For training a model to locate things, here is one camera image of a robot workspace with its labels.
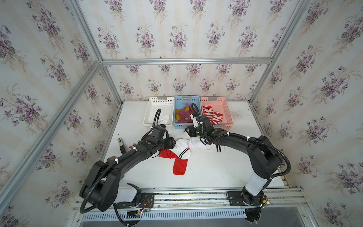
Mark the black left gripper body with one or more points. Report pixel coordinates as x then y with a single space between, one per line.
168 144

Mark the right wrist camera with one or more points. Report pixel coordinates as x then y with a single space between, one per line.
194 118

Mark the red white striped santa sock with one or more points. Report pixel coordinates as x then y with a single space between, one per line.
209 113

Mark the brown plaid cylinder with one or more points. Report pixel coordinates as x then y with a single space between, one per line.
110 159

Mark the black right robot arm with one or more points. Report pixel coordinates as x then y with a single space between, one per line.
267 161

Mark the purple yellow sock front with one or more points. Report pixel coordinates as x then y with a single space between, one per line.
179 114

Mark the small white ankle sock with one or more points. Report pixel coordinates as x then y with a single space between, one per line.
165 119

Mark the small black tool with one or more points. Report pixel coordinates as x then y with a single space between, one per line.
121 146

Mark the blue plastic basket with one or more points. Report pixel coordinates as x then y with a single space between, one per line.
179 103

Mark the white plastic basket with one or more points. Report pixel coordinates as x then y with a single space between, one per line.
167 106

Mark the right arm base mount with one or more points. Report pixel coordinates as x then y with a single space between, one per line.
243 198

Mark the pink plastic basket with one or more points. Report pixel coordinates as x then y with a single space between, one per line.
219 104

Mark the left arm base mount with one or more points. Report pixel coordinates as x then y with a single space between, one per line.
141 201

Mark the plain red sock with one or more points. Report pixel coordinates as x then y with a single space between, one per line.
180 165

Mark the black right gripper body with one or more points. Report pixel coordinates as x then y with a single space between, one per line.
194 131

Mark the white sock with black stripes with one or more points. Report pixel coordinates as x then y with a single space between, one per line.
181 149

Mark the aluminium rail front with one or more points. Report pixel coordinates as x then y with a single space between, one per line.
215 198

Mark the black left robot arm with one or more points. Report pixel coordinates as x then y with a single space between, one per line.
101 186

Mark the purple striped sock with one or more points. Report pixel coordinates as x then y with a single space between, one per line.
187 115

